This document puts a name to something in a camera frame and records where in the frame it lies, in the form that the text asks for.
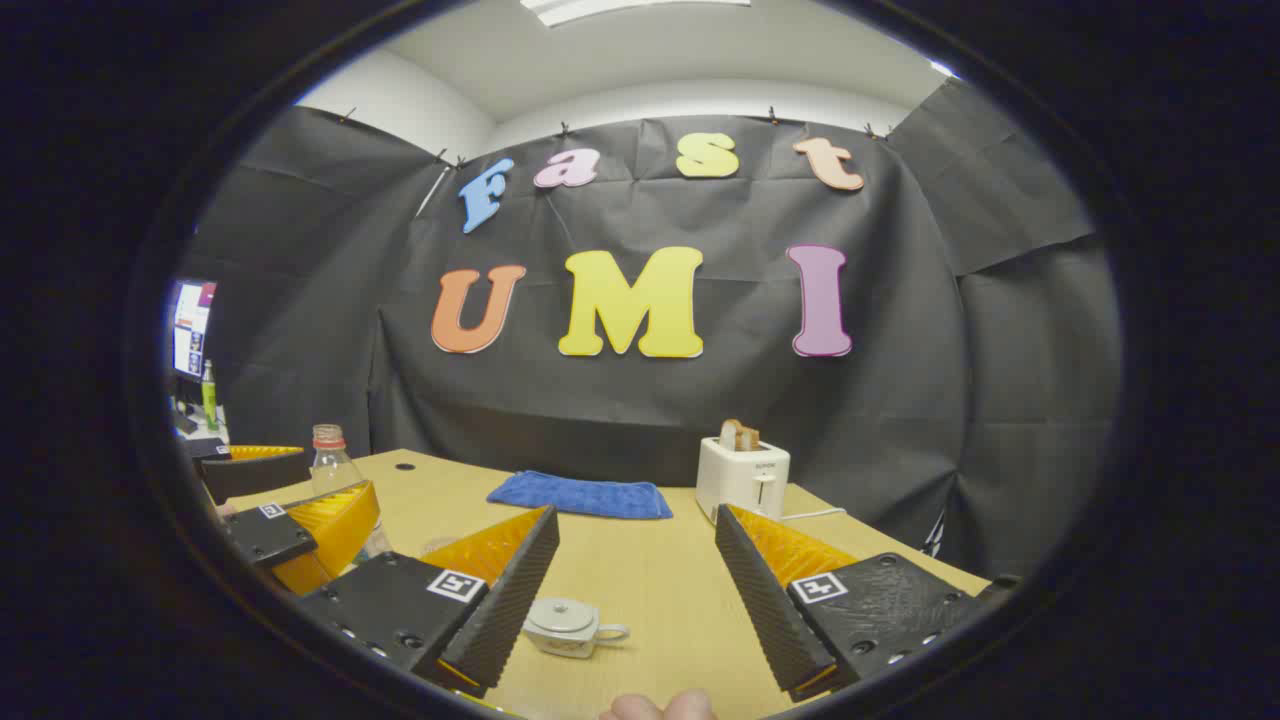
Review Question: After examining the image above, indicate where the white toaster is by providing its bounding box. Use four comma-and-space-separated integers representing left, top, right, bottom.
695, 436, 791, 525

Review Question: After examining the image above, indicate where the computer monitor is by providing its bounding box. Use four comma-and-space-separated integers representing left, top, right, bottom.
172, 280, 217, 381

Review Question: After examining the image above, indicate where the black backdrop cloth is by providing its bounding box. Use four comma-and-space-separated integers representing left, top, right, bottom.
175, 78, 1123, 581

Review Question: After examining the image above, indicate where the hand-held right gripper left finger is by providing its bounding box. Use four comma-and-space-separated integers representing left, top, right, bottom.
298, 505, 561, 699

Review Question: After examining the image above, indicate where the white teacup lid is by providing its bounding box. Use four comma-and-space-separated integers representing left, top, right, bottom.
527, 598, 598, 637

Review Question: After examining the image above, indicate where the ceiling light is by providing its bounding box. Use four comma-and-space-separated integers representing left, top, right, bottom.
520, 0, 751, 28

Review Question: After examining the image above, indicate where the clear plastic water bottle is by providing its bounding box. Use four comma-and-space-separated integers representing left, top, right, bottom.
309, 424, 393, 561

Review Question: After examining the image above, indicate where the blue cloth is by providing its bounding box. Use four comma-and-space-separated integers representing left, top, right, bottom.
487, 470, 674, 521

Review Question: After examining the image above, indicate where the white teacup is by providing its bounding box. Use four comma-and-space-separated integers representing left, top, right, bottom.
522, 598, 631, 659

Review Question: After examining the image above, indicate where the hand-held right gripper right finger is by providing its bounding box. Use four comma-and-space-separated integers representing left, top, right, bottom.
714, 503, 991, 703

